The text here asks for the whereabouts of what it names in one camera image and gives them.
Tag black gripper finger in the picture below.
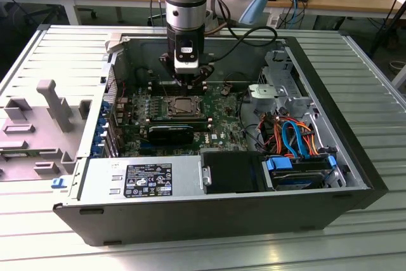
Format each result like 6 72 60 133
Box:
158 51 192 90
189 63 216 91

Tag silver CPU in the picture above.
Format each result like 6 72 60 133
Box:
174 99 195 112

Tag metal socket cover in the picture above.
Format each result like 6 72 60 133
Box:
167 95 204 116

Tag CPU socket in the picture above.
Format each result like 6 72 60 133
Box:
165 94 206 117

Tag green motherboard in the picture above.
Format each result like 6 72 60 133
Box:
115 82 251 158

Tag black graphics card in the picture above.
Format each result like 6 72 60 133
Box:
147 124 195 145

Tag perforated metal drive cage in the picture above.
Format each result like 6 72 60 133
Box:
258 49 321 132

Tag blue disk carrier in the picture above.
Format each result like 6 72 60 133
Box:
265 154 337 189

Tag silver power supply unit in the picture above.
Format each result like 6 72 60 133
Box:
75 155 204 201

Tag hard disk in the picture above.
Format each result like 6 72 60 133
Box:
271 169 327 191

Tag grey parts rack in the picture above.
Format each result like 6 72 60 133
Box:
0 79 93 183

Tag black PC case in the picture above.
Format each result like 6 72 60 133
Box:
52 25 390 247

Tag black tripod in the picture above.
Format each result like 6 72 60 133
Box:
369 0 406 58

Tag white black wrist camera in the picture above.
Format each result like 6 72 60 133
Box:
173 37 201 75

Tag thin black wire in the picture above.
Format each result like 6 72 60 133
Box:
223 72 251 85

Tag black camera cable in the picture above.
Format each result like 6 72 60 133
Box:
202 25 278 62

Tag silver metal drive bracket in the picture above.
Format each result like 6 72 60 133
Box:
247 83 277 110

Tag orange red power wires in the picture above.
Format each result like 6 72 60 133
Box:
259 114 318 157

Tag blue data cable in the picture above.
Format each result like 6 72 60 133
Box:
280 121 312 161

